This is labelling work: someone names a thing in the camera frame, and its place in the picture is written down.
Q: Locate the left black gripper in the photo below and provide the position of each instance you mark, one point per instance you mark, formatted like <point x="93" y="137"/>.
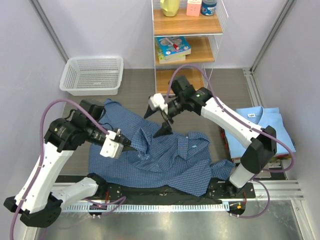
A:
<point x="123" y="140"/>

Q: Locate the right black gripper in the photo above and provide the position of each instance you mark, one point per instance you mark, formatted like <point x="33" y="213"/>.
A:
<point x="166" y="129"/>

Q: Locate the dark blue checkered shirt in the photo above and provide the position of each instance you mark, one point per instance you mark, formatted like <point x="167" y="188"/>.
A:
<point x="179" y="161"/>

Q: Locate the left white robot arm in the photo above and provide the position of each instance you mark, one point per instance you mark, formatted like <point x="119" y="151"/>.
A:
<point x="37" y="204"/>

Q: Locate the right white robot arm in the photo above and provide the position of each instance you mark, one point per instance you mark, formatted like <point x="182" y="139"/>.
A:
<point x="259" y="143"/>

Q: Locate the folded shirts pile underneath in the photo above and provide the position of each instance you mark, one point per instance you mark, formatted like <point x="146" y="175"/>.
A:
<point x="236" y="150"/>

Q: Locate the green book underneath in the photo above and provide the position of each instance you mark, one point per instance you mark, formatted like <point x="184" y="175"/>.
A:
<point x="161" y="57"/>

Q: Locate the blue children's book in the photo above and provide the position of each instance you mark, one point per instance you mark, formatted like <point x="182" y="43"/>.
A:
<point x="169" y="51"/>

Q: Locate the white plastic laundry basket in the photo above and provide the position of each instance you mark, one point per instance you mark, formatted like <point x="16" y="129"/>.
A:
<point x="92" y="75"/>

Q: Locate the red white marker pen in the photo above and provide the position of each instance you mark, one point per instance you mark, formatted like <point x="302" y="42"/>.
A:
<point x="175" y="46"/>

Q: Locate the folded light blue shirt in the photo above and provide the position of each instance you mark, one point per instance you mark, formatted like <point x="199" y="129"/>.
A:
<point x="263" y="117"/>

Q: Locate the yellow plastic jug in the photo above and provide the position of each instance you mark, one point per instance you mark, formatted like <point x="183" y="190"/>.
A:
<point x="170" y="7"/>

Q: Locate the pink carton box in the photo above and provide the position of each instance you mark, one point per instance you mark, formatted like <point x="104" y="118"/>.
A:
<point x="193" y="8"/>

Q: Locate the blue labelled can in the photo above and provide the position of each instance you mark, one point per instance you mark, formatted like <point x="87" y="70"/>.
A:
<point x="208" y="7"/>

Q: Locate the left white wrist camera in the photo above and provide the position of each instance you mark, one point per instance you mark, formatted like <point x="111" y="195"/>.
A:
<point x="111" y="149"/>

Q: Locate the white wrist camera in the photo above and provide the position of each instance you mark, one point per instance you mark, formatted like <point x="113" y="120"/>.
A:
<point x="111" y="149"/>
<point x="157" y="101"/>

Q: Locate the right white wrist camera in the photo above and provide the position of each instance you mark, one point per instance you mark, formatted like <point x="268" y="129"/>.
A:
<point x="157" y="101"/>

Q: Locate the black mounting base plate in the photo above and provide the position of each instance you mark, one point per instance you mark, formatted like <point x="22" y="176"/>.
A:
<point x="166" y="195"/>

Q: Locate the white wire wooden shelf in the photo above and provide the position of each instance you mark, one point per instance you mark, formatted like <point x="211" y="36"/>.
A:
<point x="186" y="33"/>

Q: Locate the aluminium rail frame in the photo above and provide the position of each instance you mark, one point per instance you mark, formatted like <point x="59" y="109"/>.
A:
<point x="267" y="190"/>

